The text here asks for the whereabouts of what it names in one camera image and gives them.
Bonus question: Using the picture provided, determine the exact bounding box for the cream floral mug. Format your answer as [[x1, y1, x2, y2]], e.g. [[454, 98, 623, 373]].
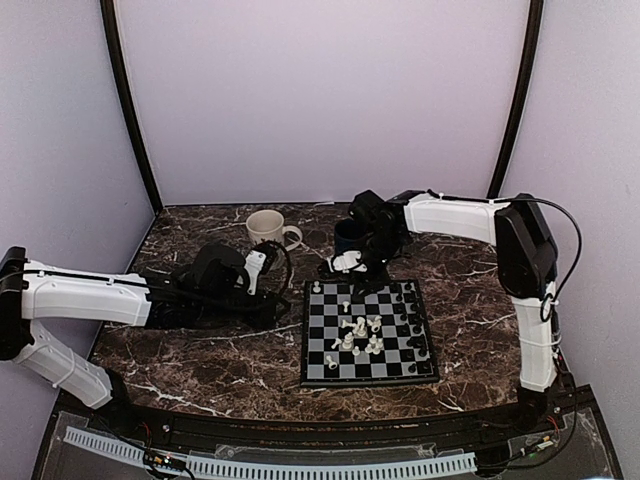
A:
[[245, 209, 303, 251]]

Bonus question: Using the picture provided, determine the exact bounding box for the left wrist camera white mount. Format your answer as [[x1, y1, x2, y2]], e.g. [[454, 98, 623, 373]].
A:
[[244, 241, 279, 295]]

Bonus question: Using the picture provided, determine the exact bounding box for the white perforated cable duct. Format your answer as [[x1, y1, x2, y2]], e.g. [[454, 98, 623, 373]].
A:
[[63, 427, 477, 479]]

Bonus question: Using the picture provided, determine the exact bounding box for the black front rail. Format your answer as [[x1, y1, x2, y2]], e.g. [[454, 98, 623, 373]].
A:
[[54, 387, 596, 451]]

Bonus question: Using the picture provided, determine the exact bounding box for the dark blue mug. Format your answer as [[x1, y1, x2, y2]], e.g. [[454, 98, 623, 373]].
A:
[[334, 218, 373, 256]]

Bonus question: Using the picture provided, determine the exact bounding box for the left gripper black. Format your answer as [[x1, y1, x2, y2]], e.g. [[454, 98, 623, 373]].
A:
[[196, 286, 291, 330]]

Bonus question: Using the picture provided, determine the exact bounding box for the right black frame post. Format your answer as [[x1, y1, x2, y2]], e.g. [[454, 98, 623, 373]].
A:
[[486, 0, 545, 199]]

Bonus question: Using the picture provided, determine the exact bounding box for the white pawn near front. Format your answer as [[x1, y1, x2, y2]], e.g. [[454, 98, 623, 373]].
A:
[[325, 355, 338, 370]]

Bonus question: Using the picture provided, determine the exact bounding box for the black frame post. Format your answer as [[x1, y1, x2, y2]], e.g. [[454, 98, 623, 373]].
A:
[[486, 0, 545, 199], [99, 0, 164, 216]]

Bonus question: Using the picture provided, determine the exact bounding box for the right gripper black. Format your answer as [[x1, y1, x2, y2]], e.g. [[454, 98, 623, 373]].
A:
[[347, 231, 407, 301]]

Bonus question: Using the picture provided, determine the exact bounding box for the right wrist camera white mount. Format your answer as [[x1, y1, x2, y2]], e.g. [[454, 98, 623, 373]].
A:
[[328, 250, 367, 274]]

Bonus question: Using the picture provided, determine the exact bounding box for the left black frame post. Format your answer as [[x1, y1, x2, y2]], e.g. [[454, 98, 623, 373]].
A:
[[99, 0, 164, 216]]

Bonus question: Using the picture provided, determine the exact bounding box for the black silver chess board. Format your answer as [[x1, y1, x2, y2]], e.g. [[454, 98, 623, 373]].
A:
[[301, 279, 440, 388]]

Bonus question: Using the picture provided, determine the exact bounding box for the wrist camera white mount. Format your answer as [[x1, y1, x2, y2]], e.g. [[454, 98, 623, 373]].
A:
[[328, 250, 367, 274], [244, 241, 279, 295]]

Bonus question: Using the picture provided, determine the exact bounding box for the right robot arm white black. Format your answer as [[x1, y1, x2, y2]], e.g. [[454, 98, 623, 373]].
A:
[[328, 190, 565, 434]]

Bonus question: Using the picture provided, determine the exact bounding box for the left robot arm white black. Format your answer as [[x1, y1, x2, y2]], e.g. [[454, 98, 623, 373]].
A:
[[1, 241, 291, 436]]

